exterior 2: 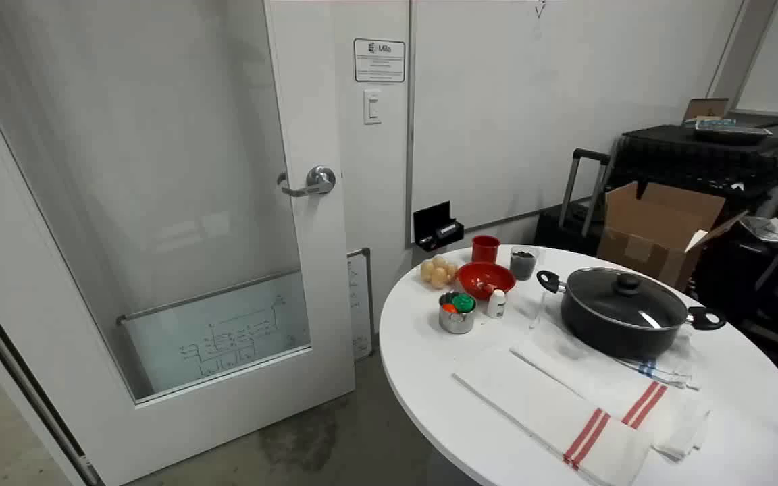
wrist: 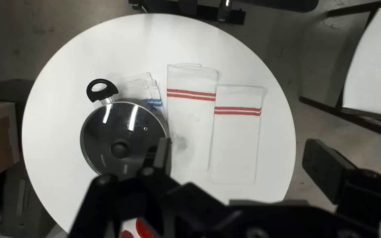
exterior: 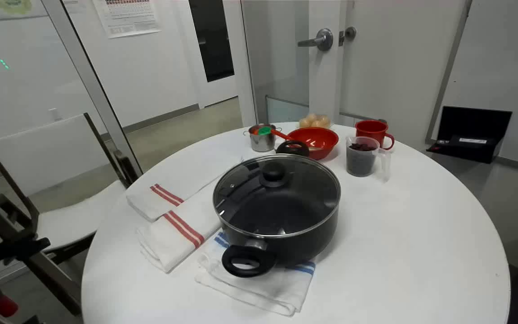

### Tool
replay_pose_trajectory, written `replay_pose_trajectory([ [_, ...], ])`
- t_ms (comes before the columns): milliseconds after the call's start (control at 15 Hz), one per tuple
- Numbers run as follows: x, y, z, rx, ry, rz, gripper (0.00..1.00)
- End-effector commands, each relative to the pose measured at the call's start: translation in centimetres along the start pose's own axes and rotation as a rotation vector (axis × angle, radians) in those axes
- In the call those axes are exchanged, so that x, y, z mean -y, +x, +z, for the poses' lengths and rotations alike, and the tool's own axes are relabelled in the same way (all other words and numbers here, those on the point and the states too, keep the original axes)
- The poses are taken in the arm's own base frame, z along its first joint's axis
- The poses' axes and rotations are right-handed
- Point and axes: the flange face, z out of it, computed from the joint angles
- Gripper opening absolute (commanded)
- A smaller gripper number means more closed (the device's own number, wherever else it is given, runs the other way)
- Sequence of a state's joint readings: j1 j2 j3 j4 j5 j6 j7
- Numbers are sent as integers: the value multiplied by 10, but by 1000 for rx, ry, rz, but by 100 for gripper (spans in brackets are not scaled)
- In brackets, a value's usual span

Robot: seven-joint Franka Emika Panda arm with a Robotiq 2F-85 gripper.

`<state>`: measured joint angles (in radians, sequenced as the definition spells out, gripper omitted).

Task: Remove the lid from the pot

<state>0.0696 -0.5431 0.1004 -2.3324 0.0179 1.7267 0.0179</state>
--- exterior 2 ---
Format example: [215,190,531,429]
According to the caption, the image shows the black cooking pot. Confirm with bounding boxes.
[535,264,730,363]

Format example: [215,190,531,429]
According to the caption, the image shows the black marker holder box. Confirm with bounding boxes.
[410,200,468,254]

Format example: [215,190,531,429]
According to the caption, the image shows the pale yellow round food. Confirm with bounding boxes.
[419,256,461,293]

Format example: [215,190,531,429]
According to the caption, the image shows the white door frosted glass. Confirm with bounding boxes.
[0,0,360,486]

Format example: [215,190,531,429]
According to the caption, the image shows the red plastic cup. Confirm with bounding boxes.
[471,232,502,269]

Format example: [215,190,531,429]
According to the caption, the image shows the metal tin with coloured items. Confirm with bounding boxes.
[438,290,479,339]

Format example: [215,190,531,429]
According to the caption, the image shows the red bowl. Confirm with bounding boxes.
[453,263,519,304]

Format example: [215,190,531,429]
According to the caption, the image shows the small white shaker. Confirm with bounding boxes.
[484,287,510,320]

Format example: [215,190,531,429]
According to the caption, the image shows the small grey cup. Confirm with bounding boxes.
[507,248,537,285]

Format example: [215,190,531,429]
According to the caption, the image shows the black rolling suitcase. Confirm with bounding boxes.
[531,147,612,260]

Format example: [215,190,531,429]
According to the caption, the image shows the large white whiteboard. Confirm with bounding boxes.
[406,0,754,248]

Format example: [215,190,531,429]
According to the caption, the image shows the white towel red stripes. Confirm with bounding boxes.
[507,335,714,464]
[450,347,656,486]

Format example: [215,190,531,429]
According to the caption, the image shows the open brown cardboard box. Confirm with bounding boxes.
[593,181,745,293]

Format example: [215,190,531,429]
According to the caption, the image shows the black cloth covered table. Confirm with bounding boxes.
[608,120,778,198]

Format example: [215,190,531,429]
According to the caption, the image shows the small brown cardboard box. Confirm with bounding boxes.
[683,96,734,127]

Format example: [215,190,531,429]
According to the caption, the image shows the black office chair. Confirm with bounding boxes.
[691,213,778,363]

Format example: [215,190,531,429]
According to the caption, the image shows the silver door lever handle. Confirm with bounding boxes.
[276,166,337,200]

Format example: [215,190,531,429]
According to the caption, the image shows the white light switch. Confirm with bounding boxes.
[360,85,383,127]

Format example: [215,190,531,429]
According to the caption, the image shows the white printed wall sign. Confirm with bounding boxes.
[352,35,408,86]

